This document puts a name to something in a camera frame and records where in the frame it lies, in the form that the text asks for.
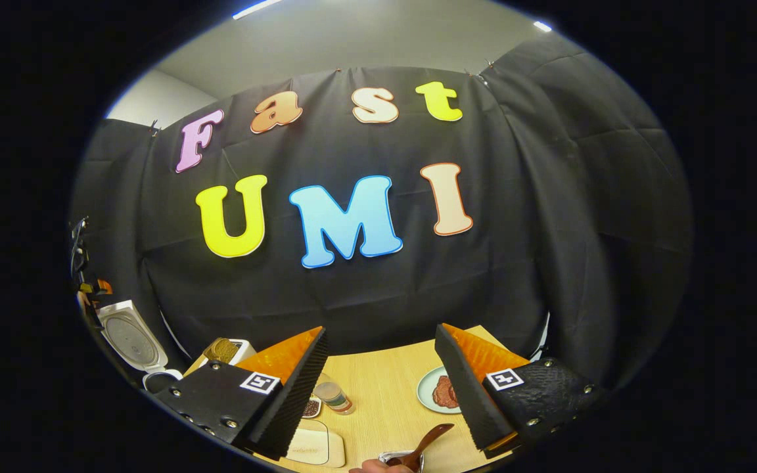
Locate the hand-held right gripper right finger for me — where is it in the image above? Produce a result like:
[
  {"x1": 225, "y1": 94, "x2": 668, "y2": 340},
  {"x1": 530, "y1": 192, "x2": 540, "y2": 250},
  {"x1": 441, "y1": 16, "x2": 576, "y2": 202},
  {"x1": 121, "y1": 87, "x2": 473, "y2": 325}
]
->
[{"x1": 434, "y1": 322, "x2": 606, "y2": 459}]

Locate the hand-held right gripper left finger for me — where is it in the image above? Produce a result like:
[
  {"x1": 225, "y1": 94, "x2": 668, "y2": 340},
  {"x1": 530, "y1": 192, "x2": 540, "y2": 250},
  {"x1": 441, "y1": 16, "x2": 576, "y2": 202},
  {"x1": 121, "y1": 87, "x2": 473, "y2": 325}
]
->
[{"x1": 154, "y1": 327, "x2": 329, "y2": 461}]

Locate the dark wooden spoon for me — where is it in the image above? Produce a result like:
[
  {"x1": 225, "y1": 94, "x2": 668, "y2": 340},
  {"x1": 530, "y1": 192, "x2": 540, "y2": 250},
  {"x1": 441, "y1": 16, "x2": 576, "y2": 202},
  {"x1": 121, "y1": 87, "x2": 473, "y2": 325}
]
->
[{"x1": 386, "y1": 423, "x2": 455, "y2": 472}]

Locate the white rice cooker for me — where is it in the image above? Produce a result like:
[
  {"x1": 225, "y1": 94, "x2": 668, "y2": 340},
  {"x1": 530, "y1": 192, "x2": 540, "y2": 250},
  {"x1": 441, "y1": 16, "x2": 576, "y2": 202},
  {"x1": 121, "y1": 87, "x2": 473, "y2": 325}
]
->
[{"x1": 96, "y1": 300, "x2": 184, "y2": 394}]

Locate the metal chopstick holder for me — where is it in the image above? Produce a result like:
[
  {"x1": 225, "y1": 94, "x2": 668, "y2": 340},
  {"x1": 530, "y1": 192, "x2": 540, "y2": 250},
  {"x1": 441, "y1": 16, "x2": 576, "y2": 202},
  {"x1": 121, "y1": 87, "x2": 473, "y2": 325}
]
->
[{"x1": 378, "y1": 449, "x2": 425, "y2": 473}]

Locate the brown meat piece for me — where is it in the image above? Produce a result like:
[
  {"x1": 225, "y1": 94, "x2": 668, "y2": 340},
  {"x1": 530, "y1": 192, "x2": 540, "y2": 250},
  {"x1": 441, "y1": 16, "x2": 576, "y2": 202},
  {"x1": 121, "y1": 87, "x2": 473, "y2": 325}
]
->
[{"x1": 432, "y1": 374, "x2": 459, "y2": 409}]

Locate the pale green plate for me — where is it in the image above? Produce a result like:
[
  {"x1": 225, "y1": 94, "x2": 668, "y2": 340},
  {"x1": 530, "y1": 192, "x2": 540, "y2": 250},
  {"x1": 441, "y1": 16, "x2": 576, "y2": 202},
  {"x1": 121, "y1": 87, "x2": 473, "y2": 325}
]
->
[{"x1": 417, "y1": 365, "x2": 463, "y2": 415}]

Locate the small clear bottle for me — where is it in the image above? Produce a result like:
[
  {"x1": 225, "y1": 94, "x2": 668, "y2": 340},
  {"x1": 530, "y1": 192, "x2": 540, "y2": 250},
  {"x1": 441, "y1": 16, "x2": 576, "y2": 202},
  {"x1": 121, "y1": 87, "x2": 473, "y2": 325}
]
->
[{"x1": 313, "y1": 374, "x2": 356, "y2": 416}]

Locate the white toaster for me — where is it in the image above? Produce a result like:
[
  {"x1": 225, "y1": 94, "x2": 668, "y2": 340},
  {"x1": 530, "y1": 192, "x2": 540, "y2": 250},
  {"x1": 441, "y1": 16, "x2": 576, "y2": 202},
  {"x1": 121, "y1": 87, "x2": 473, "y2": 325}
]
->
[{"x1": 198, "y1": 337, "x2": 258, "y2": 369}]

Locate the brown bread slice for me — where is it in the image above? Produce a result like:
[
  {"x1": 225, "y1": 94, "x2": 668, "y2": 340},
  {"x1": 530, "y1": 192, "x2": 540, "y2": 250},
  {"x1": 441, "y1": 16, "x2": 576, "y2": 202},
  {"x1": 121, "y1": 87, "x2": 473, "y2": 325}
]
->
[{"x1": 204, "y1": 337, "x2": 240, "y2": 364}]

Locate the black backdrop cloth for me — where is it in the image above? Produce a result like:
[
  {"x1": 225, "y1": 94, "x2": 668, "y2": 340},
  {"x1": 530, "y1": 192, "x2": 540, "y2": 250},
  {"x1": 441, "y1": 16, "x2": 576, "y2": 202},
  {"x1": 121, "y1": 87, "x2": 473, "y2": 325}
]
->
[{"x1": 70, "y1": 33, "x2": 693, "y2": 388}]

